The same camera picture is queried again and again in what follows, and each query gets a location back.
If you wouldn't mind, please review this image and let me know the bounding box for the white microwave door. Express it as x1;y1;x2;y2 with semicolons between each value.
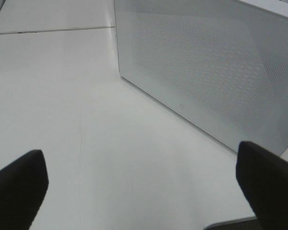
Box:
114;0;288;155

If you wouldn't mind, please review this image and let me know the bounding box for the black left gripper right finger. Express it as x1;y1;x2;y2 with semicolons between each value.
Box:
236;141;288;230

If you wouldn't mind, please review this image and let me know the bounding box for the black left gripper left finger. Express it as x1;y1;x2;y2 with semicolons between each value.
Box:
0;149;49;230

